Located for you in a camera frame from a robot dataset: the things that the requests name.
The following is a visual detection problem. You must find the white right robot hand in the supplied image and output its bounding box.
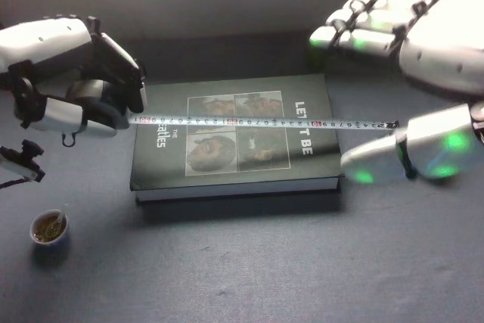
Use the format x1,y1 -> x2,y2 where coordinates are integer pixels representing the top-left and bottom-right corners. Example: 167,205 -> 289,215
308,0 -> 484,185

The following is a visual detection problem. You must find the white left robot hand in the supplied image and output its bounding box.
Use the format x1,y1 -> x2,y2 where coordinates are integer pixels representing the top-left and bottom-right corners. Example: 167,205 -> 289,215
0,15 -> 148,148

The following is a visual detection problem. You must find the grey tape measure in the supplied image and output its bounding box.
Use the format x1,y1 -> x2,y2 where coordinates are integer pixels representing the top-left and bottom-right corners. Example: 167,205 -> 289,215
66,79 -> 401,135

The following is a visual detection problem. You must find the black Let It Be book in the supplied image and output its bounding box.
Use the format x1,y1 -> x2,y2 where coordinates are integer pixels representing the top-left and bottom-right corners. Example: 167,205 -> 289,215
129,74 -> 347,203

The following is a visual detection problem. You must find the small white spoon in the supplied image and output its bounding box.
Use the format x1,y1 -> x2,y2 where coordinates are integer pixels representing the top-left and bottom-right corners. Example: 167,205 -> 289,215
44,207 -> 67,236

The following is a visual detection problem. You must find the small bowl of soup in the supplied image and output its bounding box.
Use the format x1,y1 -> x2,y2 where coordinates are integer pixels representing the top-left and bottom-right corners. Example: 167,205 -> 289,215
29,208 -> 71,247

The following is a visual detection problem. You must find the grey table cloth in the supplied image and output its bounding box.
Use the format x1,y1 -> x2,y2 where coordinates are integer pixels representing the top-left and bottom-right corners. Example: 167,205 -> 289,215
0,31 -> 484,323

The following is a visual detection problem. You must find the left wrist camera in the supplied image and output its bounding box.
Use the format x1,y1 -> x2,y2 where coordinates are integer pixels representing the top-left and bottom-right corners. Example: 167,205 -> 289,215
0,140 -> 47,184

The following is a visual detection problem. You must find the black camera cable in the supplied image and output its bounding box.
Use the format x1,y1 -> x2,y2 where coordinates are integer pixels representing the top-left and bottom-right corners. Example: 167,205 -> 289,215
0,176 -> 31,191

